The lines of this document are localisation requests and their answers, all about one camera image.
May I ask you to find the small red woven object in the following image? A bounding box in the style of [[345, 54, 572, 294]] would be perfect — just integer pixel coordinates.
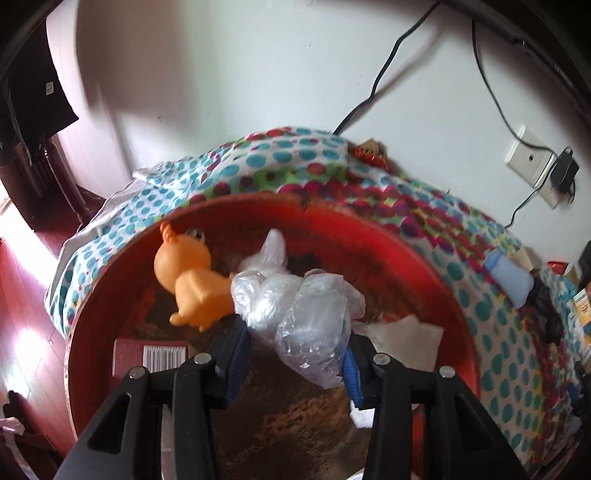
[[355, 138, 389, 168]]

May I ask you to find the black plastic bag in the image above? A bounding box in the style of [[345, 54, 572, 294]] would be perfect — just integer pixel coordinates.
[[531, 274, 566, 344]]

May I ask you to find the long black cable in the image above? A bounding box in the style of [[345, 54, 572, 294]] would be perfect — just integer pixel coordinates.
[[332, 0, 441, 136]]

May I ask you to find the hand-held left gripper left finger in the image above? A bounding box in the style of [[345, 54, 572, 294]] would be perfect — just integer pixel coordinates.
[[54, 318, 252, 480]]

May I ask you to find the thin black cable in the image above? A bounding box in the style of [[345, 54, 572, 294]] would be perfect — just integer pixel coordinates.
[[471, 18, 559, 155]]

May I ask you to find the polka dot blanket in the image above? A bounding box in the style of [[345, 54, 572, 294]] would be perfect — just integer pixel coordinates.
[[44, 126, 587, 467]]

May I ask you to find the black adapter cable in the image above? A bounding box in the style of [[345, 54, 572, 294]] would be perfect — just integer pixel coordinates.
[[504, 185, 575, 229]]

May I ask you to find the orange rubber duck toy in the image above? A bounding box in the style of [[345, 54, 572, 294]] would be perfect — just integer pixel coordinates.
[[154, 222, 238, 332]]

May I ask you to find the black power adapter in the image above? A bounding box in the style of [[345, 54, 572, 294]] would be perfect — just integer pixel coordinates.
[[549, 147, 580, 197]]

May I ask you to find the clear plastic bag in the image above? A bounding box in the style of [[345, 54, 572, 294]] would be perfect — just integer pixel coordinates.
[[230, 228, 366, 391]]

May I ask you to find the hanging black cloth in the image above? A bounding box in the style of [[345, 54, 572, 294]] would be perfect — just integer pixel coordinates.
[[0, 23, 80, 153]]

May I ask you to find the white wall socket plate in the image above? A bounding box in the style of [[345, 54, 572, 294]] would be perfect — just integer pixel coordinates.
[[505, 124, 561, 210]]

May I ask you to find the small brown box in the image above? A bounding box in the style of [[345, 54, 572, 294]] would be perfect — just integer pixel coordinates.
[[515, 247, 543, 273]]

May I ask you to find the white and yellow box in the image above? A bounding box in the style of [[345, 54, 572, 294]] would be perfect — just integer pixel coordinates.
[[574, 286, 591, 330]]

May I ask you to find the pale grey sock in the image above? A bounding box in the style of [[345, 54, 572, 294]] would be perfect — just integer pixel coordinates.
[[484, 249, 536, 309]]

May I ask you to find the dark wooden rack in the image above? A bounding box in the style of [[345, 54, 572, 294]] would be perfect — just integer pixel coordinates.
[[0, 134, 107, 232]]

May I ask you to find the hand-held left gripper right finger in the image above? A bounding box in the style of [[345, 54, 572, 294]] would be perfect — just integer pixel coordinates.
[[342, 333, 530, 480]]

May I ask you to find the white tissue paper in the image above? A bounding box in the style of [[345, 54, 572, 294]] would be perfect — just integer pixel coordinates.
[[355, 315, 445, 370]]

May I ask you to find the round red basin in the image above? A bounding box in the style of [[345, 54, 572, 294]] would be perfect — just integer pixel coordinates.
[[65, 193, 481, 480]]

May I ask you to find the red box with barcode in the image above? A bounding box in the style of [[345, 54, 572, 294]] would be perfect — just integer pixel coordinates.
[[113, 338, 190, 372]]

